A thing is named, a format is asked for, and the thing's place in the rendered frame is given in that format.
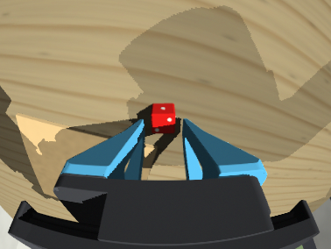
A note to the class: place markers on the beige square mat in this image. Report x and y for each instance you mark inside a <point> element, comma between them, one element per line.
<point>49,145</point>

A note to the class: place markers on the red die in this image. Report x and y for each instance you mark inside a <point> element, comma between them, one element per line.
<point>162,118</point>

